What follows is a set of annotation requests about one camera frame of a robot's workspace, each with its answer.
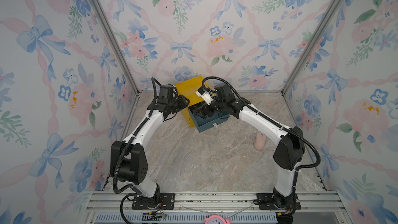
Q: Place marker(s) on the pink computer mouse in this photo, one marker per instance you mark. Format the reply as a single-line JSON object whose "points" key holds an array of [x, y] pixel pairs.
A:
{"points": [[260, 141]]}

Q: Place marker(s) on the aluminium corner frame post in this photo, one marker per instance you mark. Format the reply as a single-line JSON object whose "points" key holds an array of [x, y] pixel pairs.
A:
{"points": [[331, 10], [106, 27]]}

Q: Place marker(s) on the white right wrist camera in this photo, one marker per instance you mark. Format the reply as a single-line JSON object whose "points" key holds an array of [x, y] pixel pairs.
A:
{"points": [[205, 94]]}

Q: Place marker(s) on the aluminium corner frame post right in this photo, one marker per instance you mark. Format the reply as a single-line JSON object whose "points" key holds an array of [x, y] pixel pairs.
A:
{"points": [[331, 10]]}

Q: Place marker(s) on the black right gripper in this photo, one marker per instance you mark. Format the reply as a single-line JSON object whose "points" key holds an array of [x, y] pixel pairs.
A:
{"points": [[209, 110]]}

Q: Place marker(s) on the teal blue drawer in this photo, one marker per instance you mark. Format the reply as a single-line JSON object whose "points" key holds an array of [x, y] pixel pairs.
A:
{"points": [[204, 119]]}

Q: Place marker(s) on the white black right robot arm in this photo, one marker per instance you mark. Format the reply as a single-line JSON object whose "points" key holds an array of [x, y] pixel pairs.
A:
{"points": [[289, 145]]}

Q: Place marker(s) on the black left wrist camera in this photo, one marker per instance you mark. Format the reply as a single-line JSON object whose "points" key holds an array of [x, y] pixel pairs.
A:
{"points": [[166, 94]]}

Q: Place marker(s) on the pink round clock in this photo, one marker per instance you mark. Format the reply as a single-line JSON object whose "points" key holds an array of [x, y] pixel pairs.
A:
{"points": [[216, 219]]}

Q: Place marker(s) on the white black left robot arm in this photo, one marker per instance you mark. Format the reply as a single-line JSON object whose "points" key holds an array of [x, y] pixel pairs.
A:
{"points": [[128, 161]]}

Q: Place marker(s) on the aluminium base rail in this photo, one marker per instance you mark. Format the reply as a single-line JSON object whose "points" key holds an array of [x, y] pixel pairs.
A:
{"points": [[199, 207]]}

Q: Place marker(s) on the yellow plastic drawer cabinet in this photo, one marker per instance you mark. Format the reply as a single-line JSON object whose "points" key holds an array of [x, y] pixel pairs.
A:
{"points": [[188, 89]]}

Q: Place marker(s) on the aluminium corner frame post left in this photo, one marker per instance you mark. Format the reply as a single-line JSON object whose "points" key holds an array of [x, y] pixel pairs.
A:
{"points": [[106, 27]]}

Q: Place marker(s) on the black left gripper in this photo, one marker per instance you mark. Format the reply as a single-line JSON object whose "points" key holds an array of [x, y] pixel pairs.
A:
{"points": [[182, 99]]}

